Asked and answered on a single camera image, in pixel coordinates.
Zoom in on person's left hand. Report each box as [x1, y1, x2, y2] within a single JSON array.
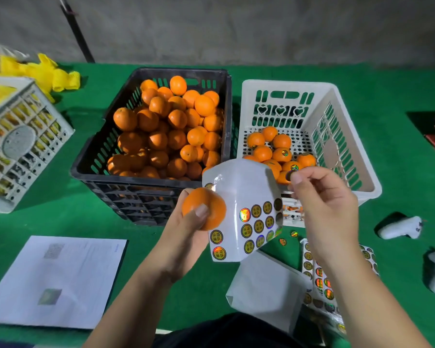
[[150, 188, 211, 284]]

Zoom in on person's right hand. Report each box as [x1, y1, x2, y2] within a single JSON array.
[[287, 166, 360, 267]]

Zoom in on single orange fruit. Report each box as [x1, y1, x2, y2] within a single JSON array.
[[181, 187, 227, 232]]

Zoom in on curled white sticker sheet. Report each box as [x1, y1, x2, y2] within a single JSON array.
[[202, 158, 284, 263]]

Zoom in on person's right forearm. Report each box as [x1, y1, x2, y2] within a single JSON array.
[[321, 243, 433, 348]]

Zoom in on person's left forearm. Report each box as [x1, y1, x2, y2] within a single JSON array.
[[83, 262, 183, 348]]

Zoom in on group of stickered oranges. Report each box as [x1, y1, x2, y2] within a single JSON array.
[[244, 126, 318, 185]]

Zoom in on black plastic crate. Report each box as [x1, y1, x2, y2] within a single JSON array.
[[70, 67, 233, 227]]

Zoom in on flat sticker sheet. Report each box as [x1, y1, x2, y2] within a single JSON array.
[[300, 238, 380, 335]]

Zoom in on pile of plain oranges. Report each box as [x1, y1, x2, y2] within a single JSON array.
[[107, 75, 225, 181]]

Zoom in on blank white backing sheet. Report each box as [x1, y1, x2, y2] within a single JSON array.
[[225, 250, 312, 335]]

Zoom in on white plastic basket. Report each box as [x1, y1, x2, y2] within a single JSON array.
[[236, 80, 382, 229]]

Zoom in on person's dark clothing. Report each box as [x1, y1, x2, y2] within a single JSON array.
[[152, 312, 334, 348]]

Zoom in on green felt table cloth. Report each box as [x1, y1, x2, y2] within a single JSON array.
[[0, 62, 435, 348]]

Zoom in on white printed paper sheet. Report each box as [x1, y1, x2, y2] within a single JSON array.
[[0, 235, 128, 330]]

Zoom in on white lattice crate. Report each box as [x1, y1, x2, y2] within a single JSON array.
[[0, 75, 75, 214]]

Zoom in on black pole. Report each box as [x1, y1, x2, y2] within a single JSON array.
[[57, 0, 95, 64]]

